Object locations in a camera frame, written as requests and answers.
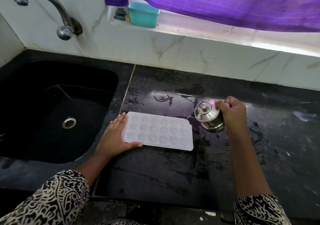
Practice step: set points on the person's right hand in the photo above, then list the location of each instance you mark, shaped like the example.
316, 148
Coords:
233, 116

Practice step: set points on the person's left hand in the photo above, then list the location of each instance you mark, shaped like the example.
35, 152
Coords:
113, 137

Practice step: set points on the person's right fingers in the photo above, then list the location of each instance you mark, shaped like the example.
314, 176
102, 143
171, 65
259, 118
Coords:
222, 104

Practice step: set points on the person's left thumb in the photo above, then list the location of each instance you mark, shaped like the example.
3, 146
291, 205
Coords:
133, 146

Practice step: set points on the small steel lidded pot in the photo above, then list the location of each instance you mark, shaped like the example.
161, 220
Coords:
208, 117

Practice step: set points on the white star-mould ice tray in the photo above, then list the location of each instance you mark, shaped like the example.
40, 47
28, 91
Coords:
158, 131

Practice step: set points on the person's left forearm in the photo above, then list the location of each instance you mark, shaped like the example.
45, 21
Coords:
92, 166

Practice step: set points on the person's right forearm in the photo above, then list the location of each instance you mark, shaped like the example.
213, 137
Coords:
247, 164

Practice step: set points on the steel sink drain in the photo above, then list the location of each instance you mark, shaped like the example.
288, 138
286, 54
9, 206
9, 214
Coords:
69, 122

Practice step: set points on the black kitchen sink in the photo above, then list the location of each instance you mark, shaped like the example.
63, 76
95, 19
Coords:
53, 109

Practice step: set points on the purple curtain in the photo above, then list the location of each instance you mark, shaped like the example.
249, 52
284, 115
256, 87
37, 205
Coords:
212, 0

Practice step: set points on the teal plastic container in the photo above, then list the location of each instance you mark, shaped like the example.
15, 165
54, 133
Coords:
143, 14

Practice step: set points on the dark green scrub pad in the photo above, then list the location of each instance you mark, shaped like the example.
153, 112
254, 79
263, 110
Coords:
120, 14

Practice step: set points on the chrome wall tap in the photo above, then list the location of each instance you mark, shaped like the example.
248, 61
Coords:
48, 9

